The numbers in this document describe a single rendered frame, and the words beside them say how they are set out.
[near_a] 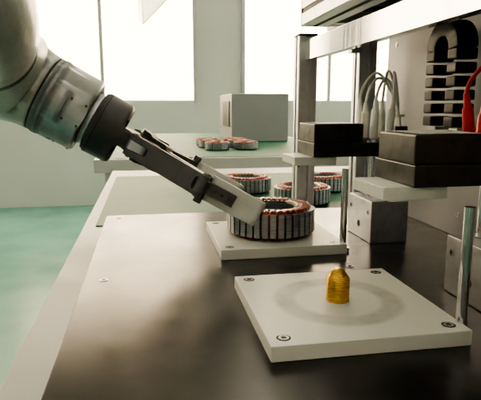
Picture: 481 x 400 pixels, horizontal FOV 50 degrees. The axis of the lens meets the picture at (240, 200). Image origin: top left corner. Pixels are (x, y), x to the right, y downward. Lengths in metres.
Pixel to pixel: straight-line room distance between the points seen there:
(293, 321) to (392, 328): 0.07
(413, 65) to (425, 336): 0.53
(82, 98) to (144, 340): 0.29
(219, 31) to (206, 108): 0.73
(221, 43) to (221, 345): 4.87
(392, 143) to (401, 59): 0.46
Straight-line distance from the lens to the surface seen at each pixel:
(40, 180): 5.26
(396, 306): 0.45
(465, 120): 0.50
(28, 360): 0.45
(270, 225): 0.61
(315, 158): 0.64
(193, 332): 0.41
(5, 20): 0.45
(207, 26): 5.20
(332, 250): 0.62
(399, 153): 0.43
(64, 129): 0.60
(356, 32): 0.66
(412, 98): 0.85
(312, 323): 0.40
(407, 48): 0.88
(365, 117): 0.69
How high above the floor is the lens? 0.94
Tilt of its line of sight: 10 degrees down
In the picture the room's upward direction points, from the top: straight up
